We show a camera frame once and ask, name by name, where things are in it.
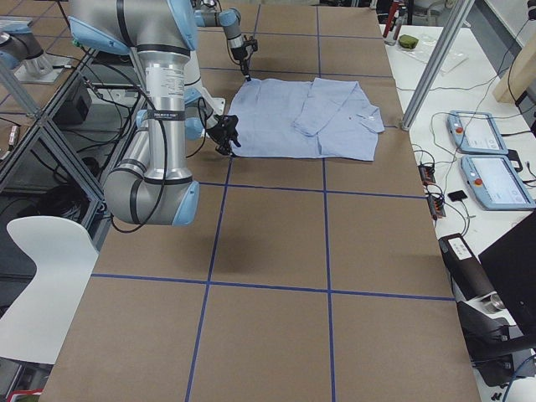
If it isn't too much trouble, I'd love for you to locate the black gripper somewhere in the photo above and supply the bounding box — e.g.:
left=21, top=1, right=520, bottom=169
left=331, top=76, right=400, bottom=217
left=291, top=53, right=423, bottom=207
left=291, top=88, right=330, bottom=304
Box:
left=208, top=122, right=241, bottom=156
left=232, top=44, right=251, bottom=82

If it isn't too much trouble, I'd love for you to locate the light blue striped shirt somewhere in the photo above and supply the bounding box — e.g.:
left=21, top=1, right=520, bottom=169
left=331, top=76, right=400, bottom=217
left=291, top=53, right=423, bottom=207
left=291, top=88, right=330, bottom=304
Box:
left=229, top=78, right=384, bottom=162

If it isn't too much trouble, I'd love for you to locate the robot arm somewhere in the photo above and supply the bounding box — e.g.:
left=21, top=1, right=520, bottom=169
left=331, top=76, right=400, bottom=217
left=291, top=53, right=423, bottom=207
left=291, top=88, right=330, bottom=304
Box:
left=191, top=1, right=258, bottom=81
left=69, top=1, right=239, bottom=226

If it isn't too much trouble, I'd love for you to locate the green pouch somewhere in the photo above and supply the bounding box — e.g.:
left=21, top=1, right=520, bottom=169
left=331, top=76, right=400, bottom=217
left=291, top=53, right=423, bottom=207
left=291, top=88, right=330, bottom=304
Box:
left=398, top=34, right=419, bottom=50

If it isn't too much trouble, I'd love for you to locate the upper black usb hub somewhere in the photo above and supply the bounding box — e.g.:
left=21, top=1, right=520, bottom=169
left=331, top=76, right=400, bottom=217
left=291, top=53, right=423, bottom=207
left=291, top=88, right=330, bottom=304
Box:
left=418, top=164, right=436, bottom=186

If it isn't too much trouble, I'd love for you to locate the black usb hub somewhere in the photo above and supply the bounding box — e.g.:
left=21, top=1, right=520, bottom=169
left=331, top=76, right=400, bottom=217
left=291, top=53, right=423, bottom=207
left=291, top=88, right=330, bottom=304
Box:
left=426, top=193, right=446, bottom=221
left=418, top=164, right=436, bottom=186

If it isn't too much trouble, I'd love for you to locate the lower black usb hub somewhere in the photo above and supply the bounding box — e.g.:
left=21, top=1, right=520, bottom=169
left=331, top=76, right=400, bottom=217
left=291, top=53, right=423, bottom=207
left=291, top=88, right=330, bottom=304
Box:
left=426, top=193, right=446, bottom=221

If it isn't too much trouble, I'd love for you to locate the upper blue teach pendant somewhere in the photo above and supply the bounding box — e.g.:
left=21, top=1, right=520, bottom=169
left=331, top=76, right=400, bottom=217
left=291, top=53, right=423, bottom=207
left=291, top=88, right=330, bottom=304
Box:
left=446, top=111, right=508, bottom=155

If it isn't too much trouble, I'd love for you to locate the blue teach pendant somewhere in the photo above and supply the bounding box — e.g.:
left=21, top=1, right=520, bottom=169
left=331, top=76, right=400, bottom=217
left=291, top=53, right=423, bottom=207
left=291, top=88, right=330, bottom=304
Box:
left=461, top=155, right=535, bottom=211
left=446, top=111, right=508, bottom=155

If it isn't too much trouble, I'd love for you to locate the small black phone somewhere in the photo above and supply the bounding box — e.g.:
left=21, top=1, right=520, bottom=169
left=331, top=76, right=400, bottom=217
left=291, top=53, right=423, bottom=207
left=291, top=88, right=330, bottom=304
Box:
left=447, top=190, right=467, bottom=202

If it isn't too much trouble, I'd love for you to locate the white chair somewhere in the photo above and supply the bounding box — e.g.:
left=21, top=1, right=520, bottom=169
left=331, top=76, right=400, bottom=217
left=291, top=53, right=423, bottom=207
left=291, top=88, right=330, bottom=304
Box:
left=1, top=216, right=99, bottom=364

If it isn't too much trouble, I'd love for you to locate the lower blue teach pendant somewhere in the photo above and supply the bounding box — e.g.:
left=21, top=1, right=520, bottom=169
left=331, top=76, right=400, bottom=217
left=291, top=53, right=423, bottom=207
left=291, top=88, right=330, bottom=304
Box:
left=461, top=155, right=535, bottom=211

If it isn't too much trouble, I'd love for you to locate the black labelled box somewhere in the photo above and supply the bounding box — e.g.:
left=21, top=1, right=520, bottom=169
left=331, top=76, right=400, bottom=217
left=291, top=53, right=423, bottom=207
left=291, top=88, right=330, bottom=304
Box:
left=438, top=234, right=495, bottom=300

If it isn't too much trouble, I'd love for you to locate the black monitor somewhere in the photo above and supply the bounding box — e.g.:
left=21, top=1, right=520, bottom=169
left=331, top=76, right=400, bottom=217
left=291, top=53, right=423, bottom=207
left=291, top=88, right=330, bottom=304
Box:
left=479, top=214, right=535, bottom=334

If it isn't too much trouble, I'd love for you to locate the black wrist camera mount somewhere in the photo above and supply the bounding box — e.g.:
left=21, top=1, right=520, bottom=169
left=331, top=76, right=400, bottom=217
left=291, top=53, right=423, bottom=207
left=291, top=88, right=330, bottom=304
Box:
left=244, top=35, right=258, bottom=54
left=219, top=115, right=239, bottom=132

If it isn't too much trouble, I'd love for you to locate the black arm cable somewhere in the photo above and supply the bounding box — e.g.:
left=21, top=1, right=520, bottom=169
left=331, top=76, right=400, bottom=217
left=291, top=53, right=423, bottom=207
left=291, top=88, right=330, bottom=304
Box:
left=81, top=45, right=210, bottom=234

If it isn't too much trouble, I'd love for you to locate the aluminium frame post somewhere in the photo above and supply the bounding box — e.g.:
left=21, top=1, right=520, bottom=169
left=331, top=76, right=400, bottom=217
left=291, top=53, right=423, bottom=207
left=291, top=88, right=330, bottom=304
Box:
left=400, top=0, right=475, bottom=131

